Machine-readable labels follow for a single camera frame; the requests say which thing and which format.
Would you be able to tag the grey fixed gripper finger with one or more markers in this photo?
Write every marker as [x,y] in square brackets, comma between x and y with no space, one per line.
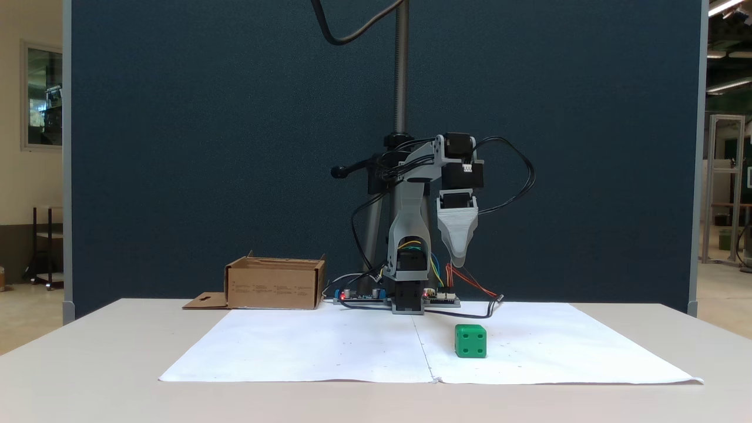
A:
[458,238]

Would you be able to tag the green dice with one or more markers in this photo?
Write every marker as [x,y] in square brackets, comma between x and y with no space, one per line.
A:
[470,342]

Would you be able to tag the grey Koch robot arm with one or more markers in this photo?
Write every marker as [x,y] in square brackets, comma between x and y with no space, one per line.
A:
[405,217]

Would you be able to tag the green bin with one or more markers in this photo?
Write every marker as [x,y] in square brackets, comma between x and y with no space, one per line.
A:
[725,239]

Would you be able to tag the circuit board with white connectors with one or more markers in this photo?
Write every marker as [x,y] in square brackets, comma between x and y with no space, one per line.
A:
[443,301]

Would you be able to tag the circuit board with blue capacitors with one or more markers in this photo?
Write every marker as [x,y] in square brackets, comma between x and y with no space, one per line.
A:
[358,299]

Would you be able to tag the black tripod with metal column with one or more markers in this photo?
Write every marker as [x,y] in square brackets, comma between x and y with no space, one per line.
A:
[402,70]

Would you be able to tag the white paper sheet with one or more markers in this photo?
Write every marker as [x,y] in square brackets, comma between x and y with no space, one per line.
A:
[558,346]
[305,346]

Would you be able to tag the brown cardboard box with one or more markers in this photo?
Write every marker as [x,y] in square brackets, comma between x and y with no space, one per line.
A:
[270,291]

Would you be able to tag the dark blue partition panel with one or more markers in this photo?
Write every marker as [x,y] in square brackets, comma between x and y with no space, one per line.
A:
[176,147]

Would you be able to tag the ceiling light strip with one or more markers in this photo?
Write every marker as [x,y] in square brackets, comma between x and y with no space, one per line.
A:
[722,7]
[717,54]
[728,86]

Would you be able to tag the black shelf cart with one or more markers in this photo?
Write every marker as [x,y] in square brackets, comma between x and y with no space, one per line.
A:
[50,235]

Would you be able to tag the aluminium profile frame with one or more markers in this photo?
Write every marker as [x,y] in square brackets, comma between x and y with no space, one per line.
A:
[712,176]

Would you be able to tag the framed wall window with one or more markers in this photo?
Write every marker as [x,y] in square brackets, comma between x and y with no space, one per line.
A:
[44,94]

